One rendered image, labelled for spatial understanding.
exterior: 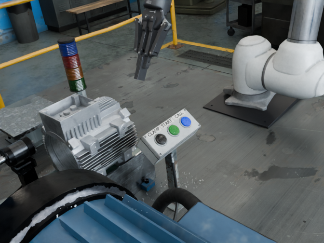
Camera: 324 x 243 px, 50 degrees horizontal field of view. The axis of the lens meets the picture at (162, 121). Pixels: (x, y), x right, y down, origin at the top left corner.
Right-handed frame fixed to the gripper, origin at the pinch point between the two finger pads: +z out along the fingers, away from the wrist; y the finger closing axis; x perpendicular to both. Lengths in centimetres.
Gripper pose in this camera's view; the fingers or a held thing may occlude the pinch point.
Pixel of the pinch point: (141, 67)
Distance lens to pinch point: 99.5
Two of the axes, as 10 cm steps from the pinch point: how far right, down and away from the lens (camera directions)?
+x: 6.4, 0.5, 7.7
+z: -2.4, 9.6, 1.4
